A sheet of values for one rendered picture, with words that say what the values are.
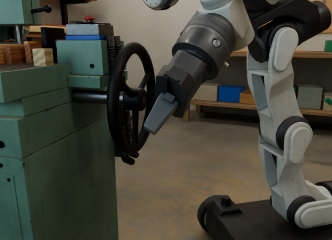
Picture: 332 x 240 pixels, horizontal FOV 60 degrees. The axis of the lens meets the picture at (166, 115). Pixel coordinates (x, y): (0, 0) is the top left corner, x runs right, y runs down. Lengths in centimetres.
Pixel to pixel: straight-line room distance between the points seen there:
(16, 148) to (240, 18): 52
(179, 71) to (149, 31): 389
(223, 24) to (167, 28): 370
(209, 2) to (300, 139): 74
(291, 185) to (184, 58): 93
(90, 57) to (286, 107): 71
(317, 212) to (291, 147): 32
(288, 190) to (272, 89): 44
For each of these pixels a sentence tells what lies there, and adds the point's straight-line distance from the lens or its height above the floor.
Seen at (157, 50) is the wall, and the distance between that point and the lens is 424.
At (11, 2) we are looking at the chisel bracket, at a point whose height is 105.
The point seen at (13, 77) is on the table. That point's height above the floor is 89.
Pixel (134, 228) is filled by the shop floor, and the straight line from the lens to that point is 164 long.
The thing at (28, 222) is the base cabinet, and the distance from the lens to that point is 77.
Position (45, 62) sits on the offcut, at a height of 91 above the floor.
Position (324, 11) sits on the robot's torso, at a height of 106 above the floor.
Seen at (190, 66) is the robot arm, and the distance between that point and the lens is 43.
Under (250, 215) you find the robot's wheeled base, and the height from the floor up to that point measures 17.
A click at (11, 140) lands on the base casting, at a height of 75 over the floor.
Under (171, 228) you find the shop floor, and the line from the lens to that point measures 163.
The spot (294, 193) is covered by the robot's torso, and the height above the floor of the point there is 37.
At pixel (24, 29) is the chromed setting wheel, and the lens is 107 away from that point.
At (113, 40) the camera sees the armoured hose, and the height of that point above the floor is 96.
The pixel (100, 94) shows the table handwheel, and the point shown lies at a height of 82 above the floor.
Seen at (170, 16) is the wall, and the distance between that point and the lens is 417.
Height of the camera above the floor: 96
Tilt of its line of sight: 14 degrees down
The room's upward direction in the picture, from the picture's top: straight up
